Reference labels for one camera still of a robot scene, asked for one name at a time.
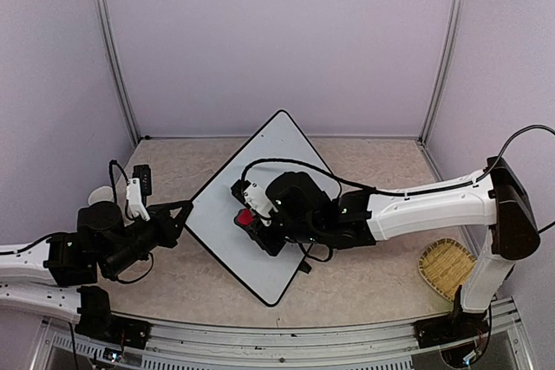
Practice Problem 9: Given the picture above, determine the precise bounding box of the right aluminium corner post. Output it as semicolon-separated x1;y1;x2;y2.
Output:
419;0;465;147

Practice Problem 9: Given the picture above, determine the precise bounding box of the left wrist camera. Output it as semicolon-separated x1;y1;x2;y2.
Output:
125;164;153;221

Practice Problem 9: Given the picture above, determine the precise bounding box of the black whiteboard stand foot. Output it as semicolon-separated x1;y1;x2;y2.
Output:
299;262;312;274

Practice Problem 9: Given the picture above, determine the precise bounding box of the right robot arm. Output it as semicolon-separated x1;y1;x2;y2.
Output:
235;156;542;339

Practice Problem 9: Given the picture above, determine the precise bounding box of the white whiteboard black frame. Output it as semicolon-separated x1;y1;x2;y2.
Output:
186;110;331;307

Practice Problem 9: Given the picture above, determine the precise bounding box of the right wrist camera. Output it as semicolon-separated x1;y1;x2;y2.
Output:
231;179;277;222

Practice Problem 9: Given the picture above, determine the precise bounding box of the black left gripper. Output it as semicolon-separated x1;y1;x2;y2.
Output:
105;203;194;278

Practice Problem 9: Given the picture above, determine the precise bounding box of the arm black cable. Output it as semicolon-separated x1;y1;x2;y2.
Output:
239;125;555;354
108;159;155;283

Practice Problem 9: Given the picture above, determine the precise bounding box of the left aluminium corner post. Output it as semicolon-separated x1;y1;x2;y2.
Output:
94;0;141;147

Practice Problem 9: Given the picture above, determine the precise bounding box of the red black whiteboard eraser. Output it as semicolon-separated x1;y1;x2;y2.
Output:
234;209;254;227

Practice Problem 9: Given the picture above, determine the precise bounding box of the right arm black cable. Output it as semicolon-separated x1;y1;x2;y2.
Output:
239;125;555;354

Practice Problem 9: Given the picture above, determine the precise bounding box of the front aluminium rail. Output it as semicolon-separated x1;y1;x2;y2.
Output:
34;298;537;370

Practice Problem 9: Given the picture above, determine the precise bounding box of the woven bamboo tray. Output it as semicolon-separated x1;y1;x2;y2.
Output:
418;238;476;302

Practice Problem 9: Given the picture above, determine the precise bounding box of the aluminium corner post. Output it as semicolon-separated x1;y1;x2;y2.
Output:
419;0;465;147
94;0;141;147

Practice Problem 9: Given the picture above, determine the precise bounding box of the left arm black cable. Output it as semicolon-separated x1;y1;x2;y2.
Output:
108;159;155;283

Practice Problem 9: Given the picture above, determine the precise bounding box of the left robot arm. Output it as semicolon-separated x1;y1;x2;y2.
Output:
1;200;193;348

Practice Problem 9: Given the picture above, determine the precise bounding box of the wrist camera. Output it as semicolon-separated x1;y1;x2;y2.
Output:
125;164;153;221
231;179;277;222

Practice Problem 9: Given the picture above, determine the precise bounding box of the light blue mug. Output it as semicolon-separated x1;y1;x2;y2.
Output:
88;185;114;205

